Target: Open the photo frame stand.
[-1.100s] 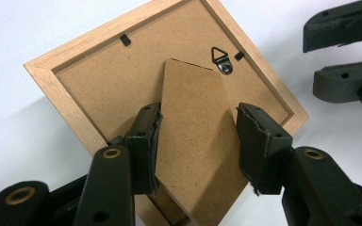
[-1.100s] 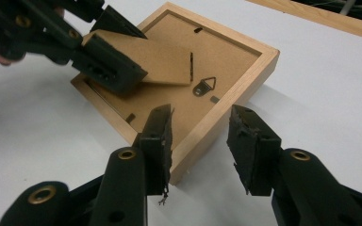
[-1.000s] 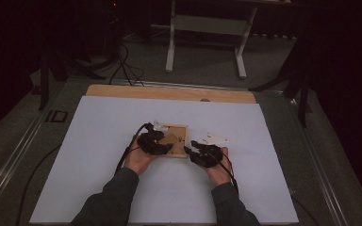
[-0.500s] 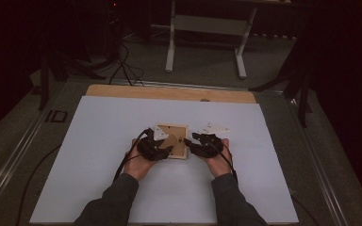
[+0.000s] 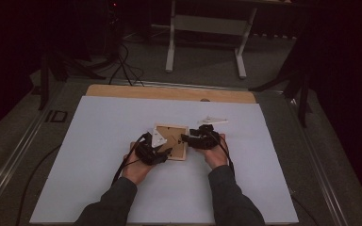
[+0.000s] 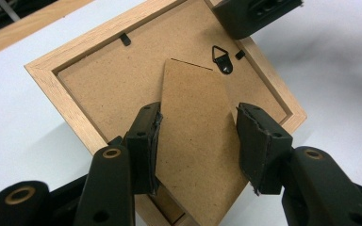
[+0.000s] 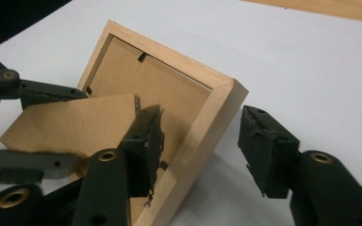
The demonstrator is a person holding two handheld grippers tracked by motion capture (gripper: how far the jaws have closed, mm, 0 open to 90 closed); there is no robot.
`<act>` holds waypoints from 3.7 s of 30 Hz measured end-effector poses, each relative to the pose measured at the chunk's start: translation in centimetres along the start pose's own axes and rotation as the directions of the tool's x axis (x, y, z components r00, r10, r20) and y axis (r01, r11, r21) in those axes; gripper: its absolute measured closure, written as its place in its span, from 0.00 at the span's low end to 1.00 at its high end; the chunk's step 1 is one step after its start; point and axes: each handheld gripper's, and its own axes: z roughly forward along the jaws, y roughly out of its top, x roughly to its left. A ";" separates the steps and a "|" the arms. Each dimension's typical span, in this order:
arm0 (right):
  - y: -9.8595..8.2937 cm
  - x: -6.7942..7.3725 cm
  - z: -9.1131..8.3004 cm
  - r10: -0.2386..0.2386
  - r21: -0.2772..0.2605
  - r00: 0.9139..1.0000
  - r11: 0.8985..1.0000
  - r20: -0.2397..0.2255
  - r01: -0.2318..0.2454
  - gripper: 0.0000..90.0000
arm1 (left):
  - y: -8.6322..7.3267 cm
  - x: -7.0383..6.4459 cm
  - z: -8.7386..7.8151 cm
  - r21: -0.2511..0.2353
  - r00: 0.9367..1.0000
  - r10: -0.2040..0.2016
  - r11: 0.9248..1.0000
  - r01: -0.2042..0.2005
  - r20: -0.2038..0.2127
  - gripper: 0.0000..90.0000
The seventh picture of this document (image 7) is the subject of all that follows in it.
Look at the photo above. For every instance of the brown cardboard frame stand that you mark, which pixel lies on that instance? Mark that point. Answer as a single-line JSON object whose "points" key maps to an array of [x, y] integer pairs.
{"points": [[75, 125]]}

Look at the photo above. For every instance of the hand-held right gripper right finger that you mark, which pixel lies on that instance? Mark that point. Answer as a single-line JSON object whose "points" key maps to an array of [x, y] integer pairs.
{"points": [[270, 150]]}

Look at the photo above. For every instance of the wooden picture frame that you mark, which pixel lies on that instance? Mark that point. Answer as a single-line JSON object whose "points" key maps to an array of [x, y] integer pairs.
{"points": [[188, 94]]}

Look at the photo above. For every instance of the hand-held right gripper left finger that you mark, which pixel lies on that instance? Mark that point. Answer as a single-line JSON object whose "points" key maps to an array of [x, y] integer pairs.
{"points": [[138, 150]]}

